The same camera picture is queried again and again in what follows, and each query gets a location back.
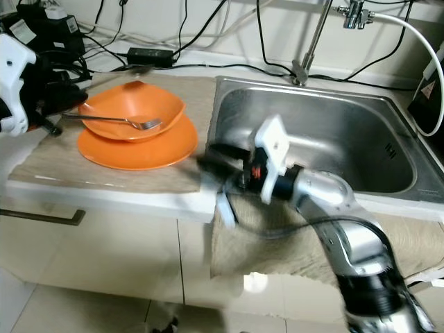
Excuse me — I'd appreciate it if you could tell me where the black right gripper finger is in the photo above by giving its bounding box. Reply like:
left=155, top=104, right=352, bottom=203
left=197, top=142, right=248, bottom=168
left=204, top=166, right=248, bottom=193

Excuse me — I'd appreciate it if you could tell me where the silver metal fork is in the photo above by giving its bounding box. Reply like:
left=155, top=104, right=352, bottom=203
left=60, top=112, right=164, bottom=133

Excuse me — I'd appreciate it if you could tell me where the orange bowl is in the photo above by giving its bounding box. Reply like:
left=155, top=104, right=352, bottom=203
left=77, top=80, right=187, bottom=143

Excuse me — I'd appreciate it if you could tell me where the beige woven counter mat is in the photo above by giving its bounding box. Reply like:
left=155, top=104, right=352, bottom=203
left=0, top=72, right=218, bottom=197

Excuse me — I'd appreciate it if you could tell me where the black plug and adapter cluster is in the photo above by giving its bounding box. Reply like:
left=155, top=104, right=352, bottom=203
left=3, top=6, right=92, bottom=77

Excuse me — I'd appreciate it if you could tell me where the orange plate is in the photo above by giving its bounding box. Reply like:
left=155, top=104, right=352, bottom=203
left=76, top=111, right=199, bottom=172

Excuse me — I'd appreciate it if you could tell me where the beige hanging towel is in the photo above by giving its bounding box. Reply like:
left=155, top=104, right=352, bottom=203
left=207, top=194, right=444, bottom=287

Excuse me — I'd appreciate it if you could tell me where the black power adapter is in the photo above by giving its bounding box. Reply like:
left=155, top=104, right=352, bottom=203
left=126, top=46, right=176, bottom=69

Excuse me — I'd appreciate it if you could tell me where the stainless steel sink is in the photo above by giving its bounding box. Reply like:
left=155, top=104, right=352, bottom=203
left=207, top=76, right=428, bottom=206

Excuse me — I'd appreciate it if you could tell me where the steel faucet pipe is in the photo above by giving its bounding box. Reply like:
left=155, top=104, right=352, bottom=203
left=291, top=0, right=336, bottom=87

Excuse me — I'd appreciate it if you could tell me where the black countertop appliance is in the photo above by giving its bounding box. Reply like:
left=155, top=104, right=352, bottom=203
left=407, top=41, right=444, bottom=138

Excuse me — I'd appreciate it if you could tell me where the steel water valve fitting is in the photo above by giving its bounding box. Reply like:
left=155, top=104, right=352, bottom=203
left=337, top=0, right=379, bottom=31

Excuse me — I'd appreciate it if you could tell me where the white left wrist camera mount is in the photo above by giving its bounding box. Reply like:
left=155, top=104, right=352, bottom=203
left=0, top=33, right=41, bottom=138

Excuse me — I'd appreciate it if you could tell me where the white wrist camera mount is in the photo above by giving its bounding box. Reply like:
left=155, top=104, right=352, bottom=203
left=214, top=114, right=293, bottom=230
left=0, top=33, right=41, bottom=138

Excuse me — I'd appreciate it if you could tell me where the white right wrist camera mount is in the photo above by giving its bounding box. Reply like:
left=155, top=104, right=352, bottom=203
left=214, top=114, right=293, bottom=230

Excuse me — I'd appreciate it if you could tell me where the black cable along wall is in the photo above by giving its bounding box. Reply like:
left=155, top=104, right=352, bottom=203
left=172, top=61, right=414, bottom=92

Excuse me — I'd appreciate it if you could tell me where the bronze drawer handle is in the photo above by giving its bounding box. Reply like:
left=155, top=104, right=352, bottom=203
left=0, top=206, right=86, bottom=228

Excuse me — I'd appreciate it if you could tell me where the white water hose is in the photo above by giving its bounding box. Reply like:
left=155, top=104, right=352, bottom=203
left=374, top=12, right=444, bottom=137

